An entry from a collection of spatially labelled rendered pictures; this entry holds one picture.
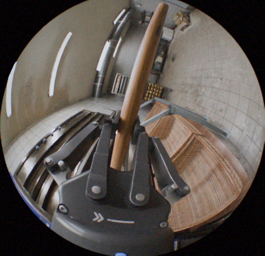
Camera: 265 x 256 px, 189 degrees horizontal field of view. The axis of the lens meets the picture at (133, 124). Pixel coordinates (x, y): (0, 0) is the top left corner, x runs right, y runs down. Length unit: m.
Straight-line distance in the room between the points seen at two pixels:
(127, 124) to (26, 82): 1.45
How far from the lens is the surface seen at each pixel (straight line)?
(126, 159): 0.37
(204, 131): 0.80
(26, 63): 1.48
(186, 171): 0.87
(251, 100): 1.32
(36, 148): 1.10
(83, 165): 0.62
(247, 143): 1.21
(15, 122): 1.49
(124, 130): 0.17
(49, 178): 0.81
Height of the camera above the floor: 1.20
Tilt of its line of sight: 6 degrees down
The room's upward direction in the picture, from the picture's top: 76 degrees counter-clockwise
